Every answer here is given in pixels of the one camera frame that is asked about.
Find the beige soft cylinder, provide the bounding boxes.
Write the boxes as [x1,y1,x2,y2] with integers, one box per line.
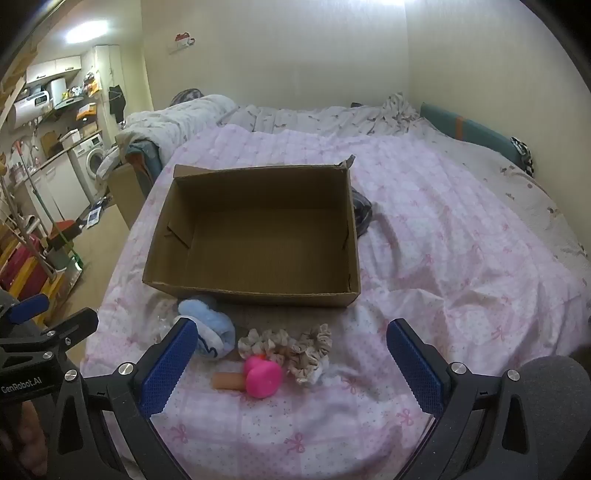
[212,373,247,391]

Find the red white wall decoration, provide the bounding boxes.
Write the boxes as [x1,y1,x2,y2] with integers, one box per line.
[167,31,197,54]

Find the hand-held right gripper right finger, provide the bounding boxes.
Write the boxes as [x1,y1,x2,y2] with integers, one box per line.
[387,318,548,480]

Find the red storage box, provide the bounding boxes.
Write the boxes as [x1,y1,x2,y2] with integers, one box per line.
[0,235,49,292]

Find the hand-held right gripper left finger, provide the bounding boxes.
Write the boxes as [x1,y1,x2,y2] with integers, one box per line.
[46,318,199,480]

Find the teal folded cloth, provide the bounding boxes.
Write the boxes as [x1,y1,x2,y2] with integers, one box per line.
[124,141,162,185]

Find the white floral duvet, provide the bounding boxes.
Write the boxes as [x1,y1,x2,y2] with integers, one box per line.
[115,95,238,162]

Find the person's left hand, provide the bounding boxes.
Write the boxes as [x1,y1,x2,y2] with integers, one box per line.
[18,401,43,462]

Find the white washing machine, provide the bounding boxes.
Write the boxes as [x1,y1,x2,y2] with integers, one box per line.
[69,134,109,195]

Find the black white patterned cloth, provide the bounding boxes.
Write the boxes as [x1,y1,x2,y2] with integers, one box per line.
[510,137,535,178]

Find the person's grey clothing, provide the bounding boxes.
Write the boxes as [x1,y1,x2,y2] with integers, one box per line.
[522,355,591,480]

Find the clear plastic wrap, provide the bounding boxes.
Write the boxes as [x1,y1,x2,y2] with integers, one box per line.
[151,300,185,344]

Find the white water heater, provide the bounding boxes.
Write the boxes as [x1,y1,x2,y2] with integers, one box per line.
[13,90,54,127]

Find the white counter cabinet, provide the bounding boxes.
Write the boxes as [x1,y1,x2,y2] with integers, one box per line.
[25,157,92,228]

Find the pink bow print quilt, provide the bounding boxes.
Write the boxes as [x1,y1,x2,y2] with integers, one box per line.
[81,124,591,480]

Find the tall white cabinet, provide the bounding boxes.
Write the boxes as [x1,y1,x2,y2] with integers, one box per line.
[95,45,126,125]

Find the white wall cabinets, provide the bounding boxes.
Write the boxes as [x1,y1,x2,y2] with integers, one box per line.
[25,55,84,85]

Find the white cylindrical appliance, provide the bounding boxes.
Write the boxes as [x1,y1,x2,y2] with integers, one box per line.
[50,78,68,110]

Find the teal headboard cushion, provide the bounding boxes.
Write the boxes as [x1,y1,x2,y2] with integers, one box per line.
[420,102,525,167]

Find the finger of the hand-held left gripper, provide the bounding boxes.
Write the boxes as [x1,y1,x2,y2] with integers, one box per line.
[41,308,99,352]
[0,293,50,326]

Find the yellow wooden rack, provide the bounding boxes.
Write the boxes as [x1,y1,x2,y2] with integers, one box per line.
[0,222,66,326]

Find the blue fluffy sock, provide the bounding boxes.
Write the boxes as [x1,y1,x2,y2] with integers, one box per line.
[178,295,237,360]

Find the grey patterned pillow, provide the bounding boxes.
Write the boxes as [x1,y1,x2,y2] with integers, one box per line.
[171,88,205,107]

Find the pink soft toy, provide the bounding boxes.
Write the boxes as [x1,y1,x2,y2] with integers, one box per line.
[244,355,283,400]

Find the brown cardboard box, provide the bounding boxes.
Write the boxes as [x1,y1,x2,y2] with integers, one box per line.
[142,154,362,309]

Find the black hanging garment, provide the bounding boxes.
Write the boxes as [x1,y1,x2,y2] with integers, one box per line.
[108,84,127,116]

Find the dark striped cloth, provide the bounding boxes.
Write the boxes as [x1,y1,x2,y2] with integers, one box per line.
[352,187,374,238]

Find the green broom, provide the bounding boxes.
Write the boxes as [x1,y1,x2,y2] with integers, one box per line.
[16,143,85,274]

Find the white floral bed sheet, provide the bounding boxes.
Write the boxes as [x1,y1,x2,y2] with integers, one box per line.
[217,92,589,259]

